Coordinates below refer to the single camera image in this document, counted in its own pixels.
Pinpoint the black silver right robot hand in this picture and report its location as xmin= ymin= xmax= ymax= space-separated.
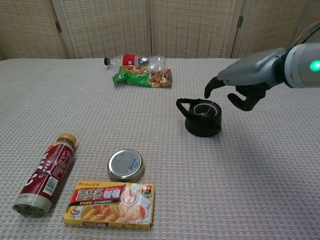
xmin=203 ymin=47 xmax=288 ymax=112

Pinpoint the grey pyramid tea bag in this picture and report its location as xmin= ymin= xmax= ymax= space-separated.
xmin=197 ymin=101 xmax=215 ymax=119

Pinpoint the black teapot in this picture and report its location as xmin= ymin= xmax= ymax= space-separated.
xmin=175 ymin=97 xmax=223 ymax=138

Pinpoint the green snack bag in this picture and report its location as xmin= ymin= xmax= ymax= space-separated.
xmin=112 ymin=64 xmax=174 ymax=89

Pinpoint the beige woven tablecloth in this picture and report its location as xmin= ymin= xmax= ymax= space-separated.
xmin=0 ymin=57 xmax=320 ymax=240

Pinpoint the clear plastic bottle red label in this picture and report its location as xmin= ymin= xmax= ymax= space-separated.
xmin=103 ymin=53 xmax=167 ymax=71

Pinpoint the woven folding screen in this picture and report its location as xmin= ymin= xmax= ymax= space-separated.
xmin=0 ymin=0 xmax=320 ymax=61

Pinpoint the round silver metal tin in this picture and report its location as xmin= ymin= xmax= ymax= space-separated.
xmin=107 ymin=149 xmax=146 ymax=183

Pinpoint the yellow curry box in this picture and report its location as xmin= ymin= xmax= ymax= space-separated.
xmin=62 ymin=180 xmax=156 ymax=232

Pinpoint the red coffee bottle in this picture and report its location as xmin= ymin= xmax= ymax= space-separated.
xmin=12 ymin=132 xmax=77 ymax=219

